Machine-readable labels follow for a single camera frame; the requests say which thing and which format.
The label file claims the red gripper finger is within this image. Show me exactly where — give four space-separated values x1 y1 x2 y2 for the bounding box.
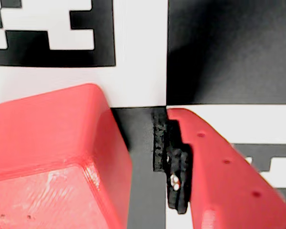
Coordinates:
153 108 286 229

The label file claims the red cube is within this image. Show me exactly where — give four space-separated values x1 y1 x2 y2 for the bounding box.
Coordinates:
0 83 133 229

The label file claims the black white checkerboard marker mat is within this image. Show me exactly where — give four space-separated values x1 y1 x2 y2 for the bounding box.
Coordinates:
0 0 286 229

